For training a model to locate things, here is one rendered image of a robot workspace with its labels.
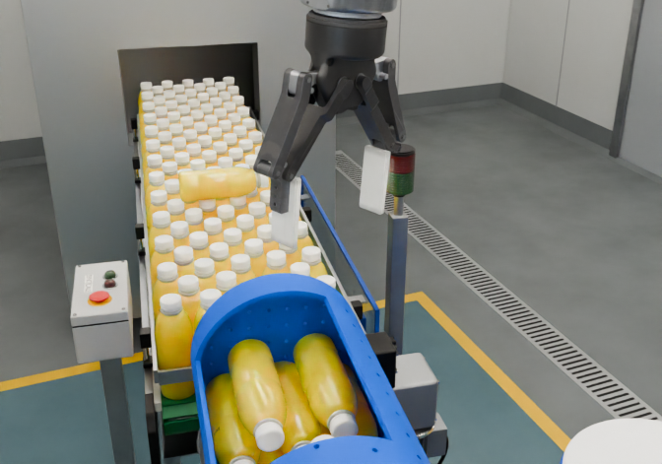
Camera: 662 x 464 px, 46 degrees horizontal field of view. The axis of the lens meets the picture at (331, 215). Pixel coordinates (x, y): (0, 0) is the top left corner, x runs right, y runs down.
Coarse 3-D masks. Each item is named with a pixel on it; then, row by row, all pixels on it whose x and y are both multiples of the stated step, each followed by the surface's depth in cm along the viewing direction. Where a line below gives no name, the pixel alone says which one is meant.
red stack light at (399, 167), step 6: (390, 156) 170; (414, 156) 171; (390, 162) 171; (396, 162) 170; (402, 162) 170; (408, 162) 170; (414, 162) 171; (390, 168) 171; (396, 168) 170; (402, 168) 170; (408, 168) 171; (414, 168) 172
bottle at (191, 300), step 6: (198, 288) 151; (180, 294) 149; (186, 294) 149; (192, 294) 149; (198, 294) 151; (186, 300) 149; (192, 300) 149; (198, 300) 150; (186, 306) 149; (192, 306) 149; (198, 306) 150; (186, 312) 149; (192, 312) 149; (192, 318) 150; (192, 324) 150
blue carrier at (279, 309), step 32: (256, 288) 122; (288, 288) 121; (320, 288) 125; (224, 320) 120; (256, 320) 128; (288, 320) 129; (320, 320) 131; (352, 320) 121; (192, 352) 125; (224, 352) 129; (288, 352) 132; (352, 352) 109; (384, 384) 107; (384, 416) 97; (320, 448) 89; (352, 448) 89; (384, 448) 90; (416, 448) 96
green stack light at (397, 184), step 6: (390, 174) 172; (396, 174) 171; (402, 174) 171; (408, 174) 171; (414, 174) 173; (390, 180) 172; (396, 180) 171; (402, 180) 171; (408, 180) 172; (390, 186) 173; (396, 186) 172; (402, 186) 172; (408, 186) 173; (390, 192) 173; (396, 192) 173; (402, 192) 173; (408, 192) 173
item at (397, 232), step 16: (400, 224) 177; (400, 240) 179; (400, 256) 181; (400, 272) 183; (400, 288) 184; (400, 304) 186; (384, 320) 191; (400, 320) 188; (400, 336) 190; (400, 352) 192
